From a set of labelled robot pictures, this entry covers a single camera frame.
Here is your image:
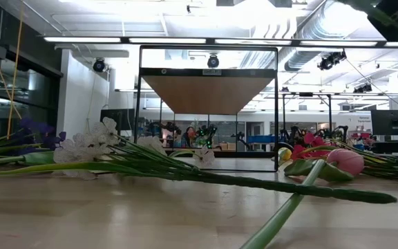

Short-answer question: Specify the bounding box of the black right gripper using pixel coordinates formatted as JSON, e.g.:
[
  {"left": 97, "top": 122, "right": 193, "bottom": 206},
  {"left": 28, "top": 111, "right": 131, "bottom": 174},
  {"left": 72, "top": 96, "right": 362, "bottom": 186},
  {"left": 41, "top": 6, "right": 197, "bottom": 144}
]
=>
[{"left": 367, "top": 0, "right": 398, "bottom": 42}]

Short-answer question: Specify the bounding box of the yellow extension cable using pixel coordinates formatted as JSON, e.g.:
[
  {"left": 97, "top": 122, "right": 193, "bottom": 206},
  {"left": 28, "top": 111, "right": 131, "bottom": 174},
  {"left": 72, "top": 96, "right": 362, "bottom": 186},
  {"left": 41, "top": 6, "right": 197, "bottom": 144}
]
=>
[{"left": 0, "top": 0, "right": 26, "bottom": 139}]

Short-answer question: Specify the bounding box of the red blossom flower sprig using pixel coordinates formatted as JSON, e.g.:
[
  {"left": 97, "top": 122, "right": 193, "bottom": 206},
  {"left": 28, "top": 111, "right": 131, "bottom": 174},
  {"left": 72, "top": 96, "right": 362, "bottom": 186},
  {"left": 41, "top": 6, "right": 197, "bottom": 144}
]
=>
[{"left": 290, "top": 132, "right": 398, "bottom": 181}]

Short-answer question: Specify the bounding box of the purple artificial flower sprig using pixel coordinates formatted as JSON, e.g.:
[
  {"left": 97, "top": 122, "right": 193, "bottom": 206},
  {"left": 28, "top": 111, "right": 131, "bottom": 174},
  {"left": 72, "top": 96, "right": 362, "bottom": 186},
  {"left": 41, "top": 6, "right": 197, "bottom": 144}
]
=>
[{"left": 0, "top": 117, "right": 67, "bottom": 156}]

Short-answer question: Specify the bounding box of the long white light bar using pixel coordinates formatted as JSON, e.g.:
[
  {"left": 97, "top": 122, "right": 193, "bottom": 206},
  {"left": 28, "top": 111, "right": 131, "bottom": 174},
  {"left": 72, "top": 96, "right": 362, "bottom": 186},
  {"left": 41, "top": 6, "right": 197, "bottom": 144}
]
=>
[{"left": 43, "top": 36, "right": 398, "bottom": 48}]

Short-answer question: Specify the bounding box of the white artificial flower sprig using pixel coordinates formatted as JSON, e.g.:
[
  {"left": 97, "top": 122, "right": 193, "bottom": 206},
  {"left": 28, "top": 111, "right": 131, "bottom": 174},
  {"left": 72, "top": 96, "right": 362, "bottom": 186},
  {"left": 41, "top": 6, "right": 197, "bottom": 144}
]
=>
[{"left": 0, "top": 116, "right": 398, "bottom": 205}]

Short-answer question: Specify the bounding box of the black metal rig frame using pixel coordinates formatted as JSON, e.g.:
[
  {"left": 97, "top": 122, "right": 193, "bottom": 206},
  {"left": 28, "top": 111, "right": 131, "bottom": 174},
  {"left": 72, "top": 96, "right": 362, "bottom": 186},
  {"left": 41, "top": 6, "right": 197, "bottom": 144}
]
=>
[{"left": 281, "top": 92, "right": 333, "bottom": 139}]

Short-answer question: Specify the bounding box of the person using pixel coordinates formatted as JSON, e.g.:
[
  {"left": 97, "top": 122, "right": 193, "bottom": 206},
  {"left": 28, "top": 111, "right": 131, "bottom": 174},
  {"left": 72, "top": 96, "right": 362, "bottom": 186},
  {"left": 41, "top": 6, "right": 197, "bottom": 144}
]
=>
[{"left": 181, "top": 126, "right": 196, "bottom": 149}]

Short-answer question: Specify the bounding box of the yellow artificial tulip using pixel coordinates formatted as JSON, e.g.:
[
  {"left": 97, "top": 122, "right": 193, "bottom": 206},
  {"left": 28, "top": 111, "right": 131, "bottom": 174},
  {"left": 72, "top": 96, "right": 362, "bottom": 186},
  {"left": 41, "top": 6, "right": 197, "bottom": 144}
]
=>
[{"left": 277, "top": 147, "right": 293, "bottom": 164}]

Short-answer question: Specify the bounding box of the silver ventilation duct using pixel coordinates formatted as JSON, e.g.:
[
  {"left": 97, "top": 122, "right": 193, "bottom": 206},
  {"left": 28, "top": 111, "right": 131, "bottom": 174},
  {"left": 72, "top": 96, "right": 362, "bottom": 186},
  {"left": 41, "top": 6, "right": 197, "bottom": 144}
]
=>
[{"left": 283, "top": 0, "right": 369, "bottom": 72}]

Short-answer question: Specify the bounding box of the blue storage bin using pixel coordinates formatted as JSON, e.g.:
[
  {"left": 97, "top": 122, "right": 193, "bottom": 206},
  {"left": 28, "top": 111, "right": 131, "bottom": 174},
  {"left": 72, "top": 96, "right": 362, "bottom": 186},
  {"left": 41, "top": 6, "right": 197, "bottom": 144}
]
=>
[{"left": 247, "top": 135, "right": 276, "bottom": 145}]

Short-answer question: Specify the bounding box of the black spotlight cluster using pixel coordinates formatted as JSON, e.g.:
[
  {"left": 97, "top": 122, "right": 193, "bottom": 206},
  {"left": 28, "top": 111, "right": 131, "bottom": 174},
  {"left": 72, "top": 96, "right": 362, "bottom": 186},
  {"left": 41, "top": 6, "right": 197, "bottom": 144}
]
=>
[
  {"left": 353, "top": 82, "right": 372, "bottom": 93},
  {"left": 318, "top": 50, "right": 348, "bottom": 71}
]

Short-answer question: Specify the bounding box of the wooden shelf with black frame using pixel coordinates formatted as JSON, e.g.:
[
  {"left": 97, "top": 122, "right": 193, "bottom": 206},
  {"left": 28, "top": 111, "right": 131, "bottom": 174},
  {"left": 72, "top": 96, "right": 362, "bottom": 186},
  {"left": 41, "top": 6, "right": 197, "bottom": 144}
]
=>
[{"left": 133, "top": 44, "right": 279, "bottom": 173}]

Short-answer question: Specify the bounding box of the black monitor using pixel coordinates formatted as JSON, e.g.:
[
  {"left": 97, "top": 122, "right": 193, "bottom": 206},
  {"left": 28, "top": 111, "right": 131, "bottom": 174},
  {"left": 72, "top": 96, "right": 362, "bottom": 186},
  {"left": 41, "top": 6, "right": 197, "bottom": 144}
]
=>
[
  {"left": 370, "top": 109, "right": 398, "bottom": 136},
  {"left": 100, "top": 109, "right": 136, "bottom": 131}
]

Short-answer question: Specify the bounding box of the pink artificial tulip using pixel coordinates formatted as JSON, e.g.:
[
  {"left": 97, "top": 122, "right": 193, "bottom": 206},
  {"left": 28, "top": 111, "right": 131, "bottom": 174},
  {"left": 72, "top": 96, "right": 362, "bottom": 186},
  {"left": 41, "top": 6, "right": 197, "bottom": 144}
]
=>
[{"left": 239, "top": 147, "right": 366, "bottom": 249}]

